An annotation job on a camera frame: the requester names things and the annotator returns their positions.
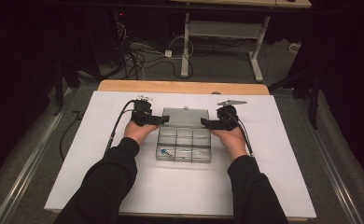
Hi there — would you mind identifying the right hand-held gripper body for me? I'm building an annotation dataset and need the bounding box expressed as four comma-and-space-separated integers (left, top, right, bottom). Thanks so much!
215, 99, 248, 132

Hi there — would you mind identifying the black metal stand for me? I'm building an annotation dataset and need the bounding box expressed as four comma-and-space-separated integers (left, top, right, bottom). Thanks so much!
52, 59, 81, 117
268, 68, 323, 131

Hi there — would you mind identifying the white cable loop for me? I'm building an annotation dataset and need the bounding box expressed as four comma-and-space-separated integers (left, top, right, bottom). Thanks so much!
167, 35, 194, 61

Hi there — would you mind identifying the person's right hand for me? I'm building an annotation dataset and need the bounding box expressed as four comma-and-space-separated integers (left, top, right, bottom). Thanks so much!
209, 125, 248, 161

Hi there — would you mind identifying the small part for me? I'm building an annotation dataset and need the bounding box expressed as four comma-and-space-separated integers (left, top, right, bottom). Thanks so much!
161, 148, 175, 160

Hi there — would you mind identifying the left hand-held gripper black cable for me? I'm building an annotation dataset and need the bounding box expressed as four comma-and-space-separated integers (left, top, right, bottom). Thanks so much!
104, 99, 137, 155

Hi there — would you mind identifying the hand-held gripper black cable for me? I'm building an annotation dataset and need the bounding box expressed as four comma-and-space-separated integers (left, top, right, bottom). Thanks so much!
225, 111, 256, 160
104, 99, 137, 155

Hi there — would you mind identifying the black floor cable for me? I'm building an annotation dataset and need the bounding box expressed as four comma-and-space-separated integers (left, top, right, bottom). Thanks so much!
59, 110, 85, 161

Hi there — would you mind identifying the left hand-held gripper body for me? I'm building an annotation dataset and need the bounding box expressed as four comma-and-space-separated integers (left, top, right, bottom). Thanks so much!
131, 94, 160, 127

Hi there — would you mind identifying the white table mat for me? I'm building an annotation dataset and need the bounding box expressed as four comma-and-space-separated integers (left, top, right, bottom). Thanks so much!
44, 91, 317, 220

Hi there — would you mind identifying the beige desk with white frame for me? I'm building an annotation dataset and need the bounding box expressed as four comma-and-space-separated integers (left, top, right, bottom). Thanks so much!
170, 0, 313, 83

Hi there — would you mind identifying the clear plastic compartment box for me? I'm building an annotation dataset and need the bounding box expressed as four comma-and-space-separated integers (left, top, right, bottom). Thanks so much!
155, 106, 213, 163

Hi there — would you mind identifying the person's left hand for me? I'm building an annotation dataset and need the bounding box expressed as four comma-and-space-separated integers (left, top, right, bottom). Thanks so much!
122, 119, 160, 147

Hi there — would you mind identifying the right hand-held gripper black cable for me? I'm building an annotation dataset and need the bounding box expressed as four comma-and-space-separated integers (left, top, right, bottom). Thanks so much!
225, 111, 256, 160

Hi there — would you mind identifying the metal floor rail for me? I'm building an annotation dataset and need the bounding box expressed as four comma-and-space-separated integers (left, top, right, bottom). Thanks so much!
0, 88, 76, 224
295, 99, 363, 224

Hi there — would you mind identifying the tangle of black cables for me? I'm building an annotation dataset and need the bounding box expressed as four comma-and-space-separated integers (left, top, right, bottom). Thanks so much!
113, 21, 184, 80

